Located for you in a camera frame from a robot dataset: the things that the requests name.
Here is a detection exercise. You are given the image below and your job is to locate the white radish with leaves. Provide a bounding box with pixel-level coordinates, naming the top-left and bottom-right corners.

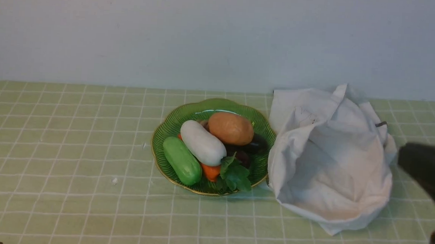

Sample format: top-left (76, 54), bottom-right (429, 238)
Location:
top-left (180, 120), bottom-right (252, 192)

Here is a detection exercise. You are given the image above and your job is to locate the white cloth bag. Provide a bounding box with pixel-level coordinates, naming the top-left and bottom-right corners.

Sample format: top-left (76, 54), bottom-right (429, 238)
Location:
top-left (268, 84), bottom-right (397, 235)

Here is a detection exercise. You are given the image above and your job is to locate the brown potato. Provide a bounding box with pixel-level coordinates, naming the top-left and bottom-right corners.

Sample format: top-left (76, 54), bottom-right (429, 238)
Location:
top-left (208, 112), bottom-right (254, 146)

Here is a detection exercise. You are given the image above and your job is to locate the green glass plate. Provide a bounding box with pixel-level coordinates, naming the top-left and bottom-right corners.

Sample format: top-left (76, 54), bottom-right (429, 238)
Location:
top-left (151, 98), bottom-right (276, 197)

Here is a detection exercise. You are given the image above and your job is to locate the dark purple eggplant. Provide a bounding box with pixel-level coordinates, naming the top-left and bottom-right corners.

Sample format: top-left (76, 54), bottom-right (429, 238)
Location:
top-left (225, 145), bottom-right (251, 169)

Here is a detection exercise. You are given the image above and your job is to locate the orange carrot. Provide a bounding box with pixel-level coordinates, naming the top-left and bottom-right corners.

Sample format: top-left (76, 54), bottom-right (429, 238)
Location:
top-left (190, 136), bottom-right (227, 182)

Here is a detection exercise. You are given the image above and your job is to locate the green cucumber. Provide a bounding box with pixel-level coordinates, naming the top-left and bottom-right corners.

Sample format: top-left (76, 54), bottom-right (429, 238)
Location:
top-left (163, 137), bottom-right (202, 186)

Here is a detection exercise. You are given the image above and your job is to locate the green checkered tablecloth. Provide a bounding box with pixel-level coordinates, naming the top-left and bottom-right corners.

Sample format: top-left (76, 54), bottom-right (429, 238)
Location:
top-left (0, 81), bottom-right (435, 244)

